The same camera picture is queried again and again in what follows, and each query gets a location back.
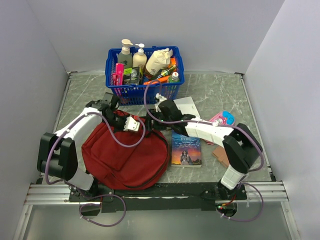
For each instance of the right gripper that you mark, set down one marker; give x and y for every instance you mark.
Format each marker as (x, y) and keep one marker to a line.
(155, 126)

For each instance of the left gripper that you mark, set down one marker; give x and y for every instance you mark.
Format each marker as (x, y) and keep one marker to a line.
(125, 117)

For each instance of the red backpack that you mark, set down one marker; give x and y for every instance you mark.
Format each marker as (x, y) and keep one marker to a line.
(122, 168)

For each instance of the brown leather wallet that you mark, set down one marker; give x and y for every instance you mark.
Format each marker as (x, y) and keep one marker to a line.
(220, 154)

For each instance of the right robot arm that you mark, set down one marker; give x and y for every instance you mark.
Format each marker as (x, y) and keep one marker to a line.
(242, 149)

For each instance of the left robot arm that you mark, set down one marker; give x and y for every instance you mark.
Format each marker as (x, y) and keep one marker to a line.
(57, 156)

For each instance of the beige paper bag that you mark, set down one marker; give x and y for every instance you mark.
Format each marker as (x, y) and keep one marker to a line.
(160, 59)

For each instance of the white book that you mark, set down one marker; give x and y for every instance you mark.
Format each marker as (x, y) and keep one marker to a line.
(187, 106)

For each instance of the blue Jane Eyre book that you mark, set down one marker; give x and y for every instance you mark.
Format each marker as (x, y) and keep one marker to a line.
(186, 151)

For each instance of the pink box in basket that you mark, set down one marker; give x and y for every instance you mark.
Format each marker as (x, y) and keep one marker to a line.
(117, 76)

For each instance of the black and green box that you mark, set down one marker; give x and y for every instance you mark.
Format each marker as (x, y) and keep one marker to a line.
(132, 76)

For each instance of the green drink bottle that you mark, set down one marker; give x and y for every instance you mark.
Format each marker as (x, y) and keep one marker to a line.
(174, 77)

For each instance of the grey pump bottle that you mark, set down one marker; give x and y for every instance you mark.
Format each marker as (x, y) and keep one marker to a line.
(125, 57)

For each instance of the cream pump bottle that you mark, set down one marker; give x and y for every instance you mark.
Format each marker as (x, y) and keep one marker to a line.
(139, 58)

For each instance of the pink cartoon pencil case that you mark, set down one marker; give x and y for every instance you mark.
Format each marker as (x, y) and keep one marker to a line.
(225, 118)

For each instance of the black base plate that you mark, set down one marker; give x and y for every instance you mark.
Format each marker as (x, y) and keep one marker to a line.
(161, 196)

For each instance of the aluminium rail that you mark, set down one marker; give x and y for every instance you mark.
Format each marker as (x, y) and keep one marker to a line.
(60, 194)

